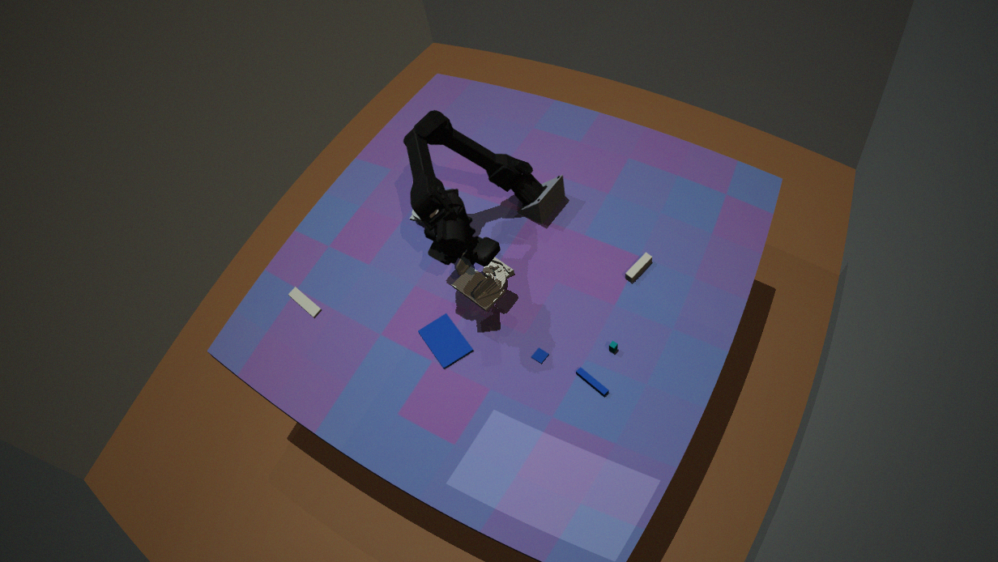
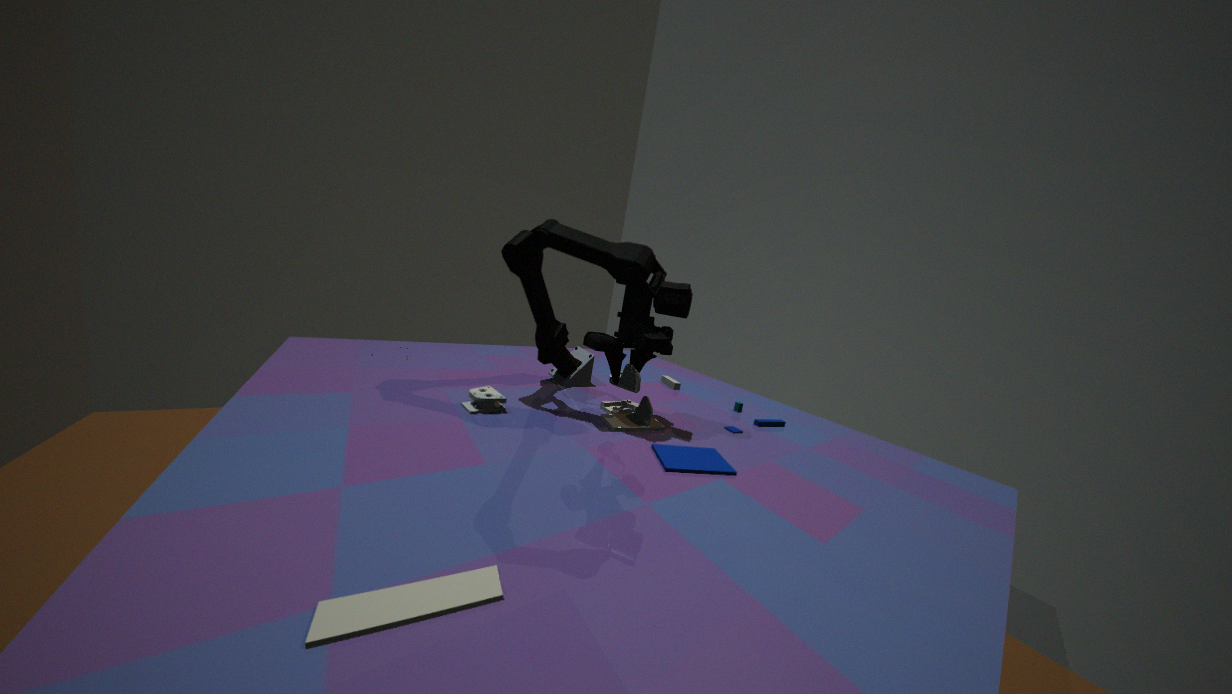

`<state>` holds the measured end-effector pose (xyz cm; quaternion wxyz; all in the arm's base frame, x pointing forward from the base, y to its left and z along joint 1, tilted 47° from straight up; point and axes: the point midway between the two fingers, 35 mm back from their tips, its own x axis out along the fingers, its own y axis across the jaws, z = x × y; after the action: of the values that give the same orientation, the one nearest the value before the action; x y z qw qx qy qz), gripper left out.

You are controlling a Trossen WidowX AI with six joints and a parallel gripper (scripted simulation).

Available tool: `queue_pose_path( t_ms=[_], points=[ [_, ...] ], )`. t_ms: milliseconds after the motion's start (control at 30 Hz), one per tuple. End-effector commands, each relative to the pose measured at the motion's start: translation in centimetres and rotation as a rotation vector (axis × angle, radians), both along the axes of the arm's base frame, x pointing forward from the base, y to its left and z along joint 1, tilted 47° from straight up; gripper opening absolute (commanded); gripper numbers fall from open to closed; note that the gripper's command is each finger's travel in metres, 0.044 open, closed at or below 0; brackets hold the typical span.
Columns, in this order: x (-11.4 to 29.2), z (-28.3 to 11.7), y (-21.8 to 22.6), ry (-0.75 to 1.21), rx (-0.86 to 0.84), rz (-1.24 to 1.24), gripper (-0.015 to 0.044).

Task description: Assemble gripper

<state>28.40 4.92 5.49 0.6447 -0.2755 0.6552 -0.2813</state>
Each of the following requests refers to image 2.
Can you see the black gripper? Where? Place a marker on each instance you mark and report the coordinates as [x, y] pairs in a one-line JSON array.
[[613, 347]]

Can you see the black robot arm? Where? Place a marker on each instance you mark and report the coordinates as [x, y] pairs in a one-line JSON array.
[[629, 263]]

